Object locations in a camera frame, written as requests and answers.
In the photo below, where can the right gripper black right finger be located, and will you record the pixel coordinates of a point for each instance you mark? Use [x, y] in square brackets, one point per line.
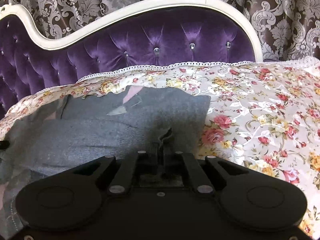
[197, 178]

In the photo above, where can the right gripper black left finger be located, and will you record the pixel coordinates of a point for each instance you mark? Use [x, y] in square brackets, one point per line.
[123, 178]

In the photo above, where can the grey argyle sweater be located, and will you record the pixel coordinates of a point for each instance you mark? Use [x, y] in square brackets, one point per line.
[70, 131]

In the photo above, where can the floral bedspread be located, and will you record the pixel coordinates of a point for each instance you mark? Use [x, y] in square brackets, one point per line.
[263, 116]

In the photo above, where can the purple tufted headboard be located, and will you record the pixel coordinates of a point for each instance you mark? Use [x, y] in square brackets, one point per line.
[150, 32]

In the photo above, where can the brown damask curtain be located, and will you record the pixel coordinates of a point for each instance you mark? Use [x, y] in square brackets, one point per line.
[287, 29]

